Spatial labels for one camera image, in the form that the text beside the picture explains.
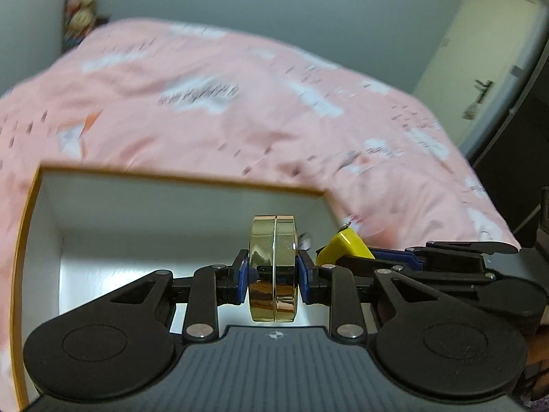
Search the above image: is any pink printed blanket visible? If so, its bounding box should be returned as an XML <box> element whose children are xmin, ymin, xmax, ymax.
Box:
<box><xmin>0</xmin><ymin>19</ymin><xmax>522</xmax><ymax>370</ymax></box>

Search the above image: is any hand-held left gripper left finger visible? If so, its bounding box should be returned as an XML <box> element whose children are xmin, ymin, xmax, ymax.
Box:
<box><xmin>109</xmin><ymin>250</ymin><xmax>250</xmax><ymax>341</ymax></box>

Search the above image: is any clear tube of plush toys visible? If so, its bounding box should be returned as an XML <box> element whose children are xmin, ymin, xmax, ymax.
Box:
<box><xmin>61</xmin><ymin>0</ymin><xmax>106</xmax><ymax>54</ymax></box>

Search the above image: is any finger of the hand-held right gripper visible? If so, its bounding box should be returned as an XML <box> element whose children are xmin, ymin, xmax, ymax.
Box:
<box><xmin>368</xmin><ymin>241</ymin><xmax>521</xmax><ymax>267</ymax></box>
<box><xmin>336</xmin><ymin>255</ymin><xmax>497</xmax><ymax>293</ymax></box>

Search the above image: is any small hanging pouch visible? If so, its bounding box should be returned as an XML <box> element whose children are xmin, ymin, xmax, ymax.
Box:
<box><xmin>462</xmin><ymin>99</ymin><xmax>482</xmax><ymax>122</ymax></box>

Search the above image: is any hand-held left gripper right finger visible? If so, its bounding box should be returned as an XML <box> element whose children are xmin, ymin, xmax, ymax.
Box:
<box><xmin>296</xmin><ymin>250</ymin><xmax>435</xmax><ymax>341</ymax></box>

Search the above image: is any orange cardboard box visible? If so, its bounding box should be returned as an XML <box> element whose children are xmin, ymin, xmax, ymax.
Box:
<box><xmin>11</xmin><ymin>162</ymin><xmax>344</xmax><ymax>410</ymax></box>

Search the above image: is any yellow round case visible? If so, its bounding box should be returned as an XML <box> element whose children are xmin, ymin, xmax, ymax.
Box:
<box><xmin>316</xmin><ymin>227</ymin><xmax>376</xmax><ymax>265</ymax></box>

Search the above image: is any cream door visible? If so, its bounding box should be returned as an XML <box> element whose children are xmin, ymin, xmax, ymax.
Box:
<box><xmin>412</xmin><ymin>0</ymin><xmax>545</xmax><ymax>149</ymax></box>

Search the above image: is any black door handle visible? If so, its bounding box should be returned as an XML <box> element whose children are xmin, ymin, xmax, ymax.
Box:
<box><xmin>474</xmin><ymin>78</ymin><xmax>495</xmax><ymax>104</ymax></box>

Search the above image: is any person's right forearm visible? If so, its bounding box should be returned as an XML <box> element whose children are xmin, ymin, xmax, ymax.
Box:
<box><xmin>527</xmin><ymin>337</ymin><xmax>549</xmax><ymax>367</ymax></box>

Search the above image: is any round gold compact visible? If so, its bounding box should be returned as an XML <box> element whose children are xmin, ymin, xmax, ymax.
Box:
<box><xmin>248</xmin><ymin>215</ymin><xmax>297</xmax><ymax>322</ymax></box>

